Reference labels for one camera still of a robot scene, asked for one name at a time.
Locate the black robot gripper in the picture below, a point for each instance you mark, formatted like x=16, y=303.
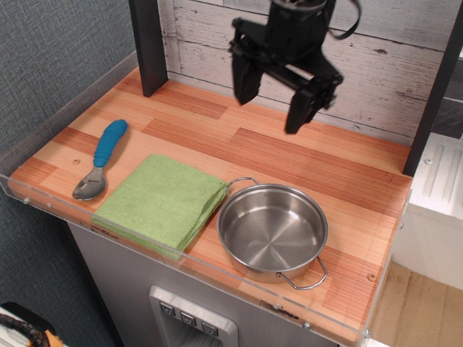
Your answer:
x=289, y=48

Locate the green towel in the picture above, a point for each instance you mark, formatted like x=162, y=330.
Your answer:
x=161, y=205

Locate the stainless steel pot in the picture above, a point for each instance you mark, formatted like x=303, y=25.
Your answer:
x=272, y=232

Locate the white toy sink counter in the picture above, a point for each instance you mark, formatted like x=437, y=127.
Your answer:
x=429, y=238

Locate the grey toy fridge cabinet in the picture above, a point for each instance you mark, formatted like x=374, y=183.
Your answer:
x=123, y=277

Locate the silver dispenser button panel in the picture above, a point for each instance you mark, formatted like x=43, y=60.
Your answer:
x=182, y=322

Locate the clear acrylic table guard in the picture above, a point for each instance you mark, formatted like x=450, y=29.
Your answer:
x=356, y=179

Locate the orange plush object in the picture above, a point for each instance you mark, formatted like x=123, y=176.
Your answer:
x=53, y=340

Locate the dark left frame post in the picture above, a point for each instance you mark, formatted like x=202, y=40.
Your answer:
x=147, y=31

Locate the dark frame post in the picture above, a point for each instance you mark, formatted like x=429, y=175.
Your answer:
x=436, y=96
x=147, y=31

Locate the dark right frame post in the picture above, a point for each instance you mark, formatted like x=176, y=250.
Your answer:
x=436, y=96

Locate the blue handled metal spoon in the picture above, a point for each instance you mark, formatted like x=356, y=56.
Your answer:
x=95, y=182

